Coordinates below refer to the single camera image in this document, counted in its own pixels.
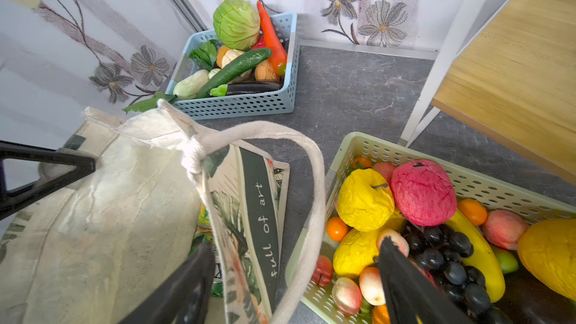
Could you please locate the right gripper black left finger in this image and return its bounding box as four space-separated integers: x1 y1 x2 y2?
121 242 216 323

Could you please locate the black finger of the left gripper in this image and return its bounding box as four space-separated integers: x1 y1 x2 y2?
1 141 97 220

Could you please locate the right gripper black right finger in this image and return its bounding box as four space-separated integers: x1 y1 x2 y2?
378 237 472 323

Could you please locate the cream canvas grocery bag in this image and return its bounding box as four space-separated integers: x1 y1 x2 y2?
1 100 326 323

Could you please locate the yellow apple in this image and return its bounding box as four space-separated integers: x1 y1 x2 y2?
337 169 395 232

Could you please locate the black grape bunch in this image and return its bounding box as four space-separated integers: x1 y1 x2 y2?
401 223 513 323

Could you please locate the yellow banana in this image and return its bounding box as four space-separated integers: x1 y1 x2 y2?
445 209 506 303

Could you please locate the green plastic fruit basket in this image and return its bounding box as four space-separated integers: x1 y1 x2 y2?
285 131 576 324

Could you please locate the pink wrinkled apple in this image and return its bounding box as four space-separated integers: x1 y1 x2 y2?
391 159 458 227

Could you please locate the dark purple eggplant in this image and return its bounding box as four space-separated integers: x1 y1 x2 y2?
209 81 283 97

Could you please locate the blue plastic vegetable basket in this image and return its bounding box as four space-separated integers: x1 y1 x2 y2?
165 12 300 121

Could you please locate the green cucumber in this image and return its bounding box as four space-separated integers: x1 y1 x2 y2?
196 48 272 98

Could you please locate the white wooden two-tier shelf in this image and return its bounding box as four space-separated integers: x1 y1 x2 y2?
399 0 575 183

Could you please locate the green leafy vegetable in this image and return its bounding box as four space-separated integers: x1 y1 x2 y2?
189 40 218 71

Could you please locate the white garlic bulb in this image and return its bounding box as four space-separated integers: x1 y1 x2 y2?
219 49 245 68

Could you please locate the red chili pepper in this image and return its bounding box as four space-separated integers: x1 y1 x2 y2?
256 1 287 77

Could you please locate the green cabbage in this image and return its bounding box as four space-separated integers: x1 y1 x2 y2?
213 0 260 50

